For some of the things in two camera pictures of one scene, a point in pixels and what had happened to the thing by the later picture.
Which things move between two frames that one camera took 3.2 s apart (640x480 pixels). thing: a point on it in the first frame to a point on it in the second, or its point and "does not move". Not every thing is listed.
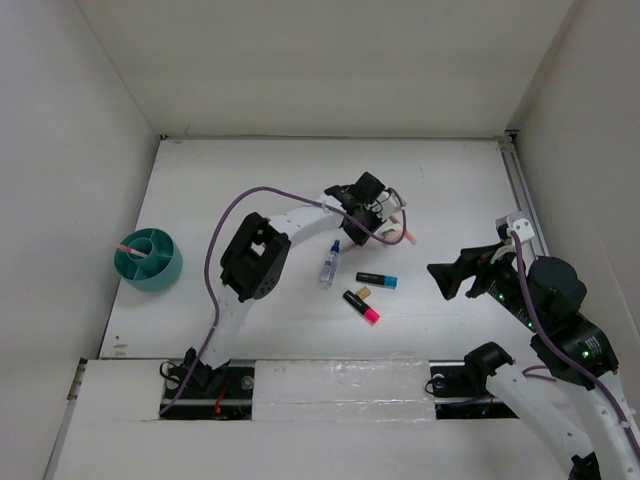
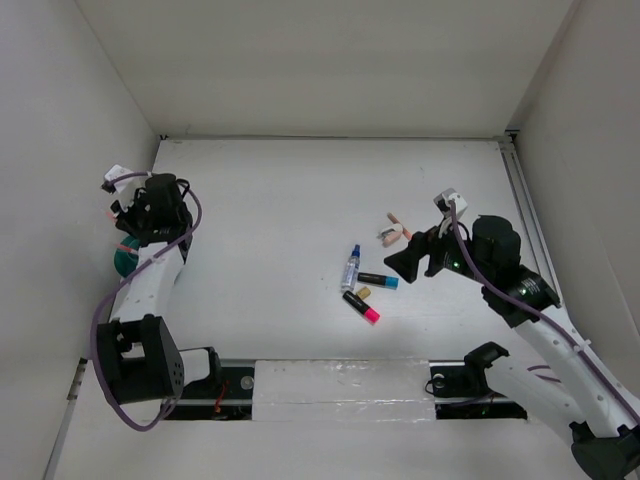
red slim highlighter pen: x=130 y=250 does not move
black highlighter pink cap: x=369 y=314 does not move
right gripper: x=471 y=260 to x=405 y=261
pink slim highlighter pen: x=408 y=233 to x=113 y=216
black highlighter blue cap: x=378 y=279 does not move
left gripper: x=377 y=219 to x=126 y=215
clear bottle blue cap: x=328 y=271 to x=352 y=269
